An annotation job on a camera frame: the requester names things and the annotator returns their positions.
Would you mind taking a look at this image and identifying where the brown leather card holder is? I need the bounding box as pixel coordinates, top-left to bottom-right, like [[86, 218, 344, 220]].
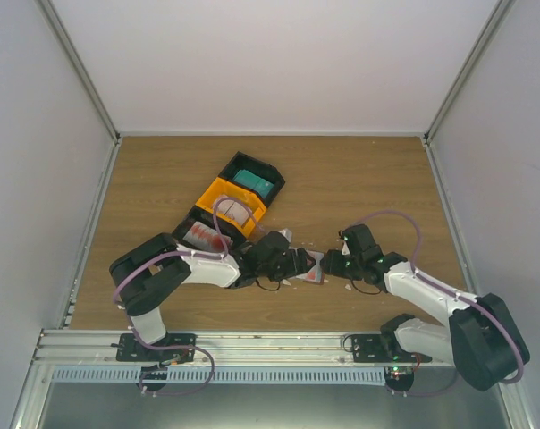
[[291, 250, 330, 287]]

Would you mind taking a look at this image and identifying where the left aluminium corner post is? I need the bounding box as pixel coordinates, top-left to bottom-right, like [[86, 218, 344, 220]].
[[36, 0, 121, 146]]

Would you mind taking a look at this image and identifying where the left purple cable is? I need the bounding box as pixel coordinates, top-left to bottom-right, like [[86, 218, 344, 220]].
[[113, 195, 271, 397]]

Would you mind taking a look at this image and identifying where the grey slotted cable duct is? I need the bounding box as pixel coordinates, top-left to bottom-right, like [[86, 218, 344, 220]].
[[52, 366, 385, 386]]

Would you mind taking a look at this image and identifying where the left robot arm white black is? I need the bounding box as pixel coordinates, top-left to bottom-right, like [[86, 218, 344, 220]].
[[109, 231, 319, 361]]

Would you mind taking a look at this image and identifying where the right aluminium corner post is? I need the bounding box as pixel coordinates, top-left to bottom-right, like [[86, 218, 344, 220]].
[[422, 0, 515, 146]]

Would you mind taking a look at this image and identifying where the yellow bin with white cards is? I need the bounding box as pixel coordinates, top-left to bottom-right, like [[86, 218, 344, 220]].
[[196, 178, 267, 238]]

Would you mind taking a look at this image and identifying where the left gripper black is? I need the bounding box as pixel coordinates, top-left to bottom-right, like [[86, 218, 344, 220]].
[[258, 248, 316, 282]]

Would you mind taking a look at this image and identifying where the black bin with teal cards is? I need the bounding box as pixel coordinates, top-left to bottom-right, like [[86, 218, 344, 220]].
[[218, 152, 285, 207]]

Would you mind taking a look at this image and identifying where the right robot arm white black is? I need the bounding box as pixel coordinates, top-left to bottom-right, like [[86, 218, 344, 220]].
[[321, 224, 530, 391]]

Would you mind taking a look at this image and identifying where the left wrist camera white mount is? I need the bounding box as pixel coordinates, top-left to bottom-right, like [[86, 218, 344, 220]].
[[279, 228, 293, 242]]

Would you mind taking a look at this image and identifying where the black bin with red cards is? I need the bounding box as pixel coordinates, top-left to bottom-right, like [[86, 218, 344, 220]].
[[173, 206, 246, 252]]

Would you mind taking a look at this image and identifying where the aluminium corner post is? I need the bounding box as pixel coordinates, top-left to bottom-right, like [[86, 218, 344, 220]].
[[422, 0, 515, 146], [36, 0, 121, 146]]

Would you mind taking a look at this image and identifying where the aluminium front rail frame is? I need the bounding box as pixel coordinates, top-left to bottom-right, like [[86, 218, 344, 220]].
[[11, 330, 536, 428]]

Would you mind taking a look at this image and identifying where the red white card stack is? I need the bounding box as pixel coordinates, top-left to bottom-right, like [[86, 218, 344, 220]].
[[182, 222, 232, 252]]

